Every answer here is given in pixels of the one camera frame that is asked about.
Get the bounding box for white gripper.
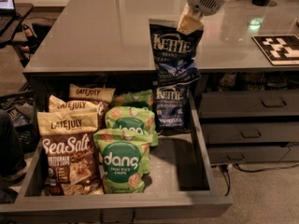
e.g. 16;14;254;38
177;0;229;35

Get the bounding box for blue kettle chip bag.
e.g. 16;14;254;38
149;19;203;86
154;84;190;131

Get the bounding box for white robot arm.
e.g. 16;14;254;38
177;0;229;35

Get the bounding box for upper closed grey drawer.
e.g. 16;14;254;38
199;90;299;119

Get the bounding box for closed grey drawer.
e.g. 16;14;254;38
202;122;299;144
207;146;299;164
199;90;299;119

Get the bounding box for rear green Dang chip bag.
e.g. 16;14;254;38
112;90;153;110

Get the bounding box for green dang chip bag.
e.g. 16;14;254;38
93;129;152;194
105;106;158;147
112;90;153;110

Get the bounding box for middle closed grey drawer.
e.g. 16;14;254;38
202;122;299;144

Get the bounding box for middle green Dang chip bag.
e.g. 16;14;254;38
105;106;158;147

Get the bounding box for rear Late July chip bag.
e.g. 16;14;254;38
69;84;115;108

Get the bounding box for late july chip bag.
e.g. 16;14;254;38
37;109;102;195
49;95;108;129
69;84;115;108

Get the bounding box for lower closed grey drawer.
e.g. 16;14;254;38
207;146;299;164

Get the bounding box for front green Dang chip bag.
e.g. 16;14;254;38
93;129;152;194

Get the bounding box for middle Late July chip bag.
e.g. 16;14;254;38
49;95;108;129

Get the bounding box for open grey top drawer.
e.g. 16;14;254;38
0;97;233;224

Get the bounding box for front Late July chip bag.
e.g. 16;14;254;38
37;109;102;195

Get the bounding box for black white fiducial marker board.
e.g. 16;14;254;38
252;35;299;65

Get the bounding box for dark side desk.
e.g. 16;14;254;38
0;3;34;49

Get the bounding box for laptop computer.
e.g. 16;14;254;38
0;0;16;35

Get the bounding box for black crate with items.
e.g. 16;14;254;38
0;91;39;153

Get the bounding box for person leg dark trousers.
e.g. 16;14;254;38
0;109;28;182

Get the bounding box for black floor cable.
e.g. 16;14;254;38
218;161;299;197

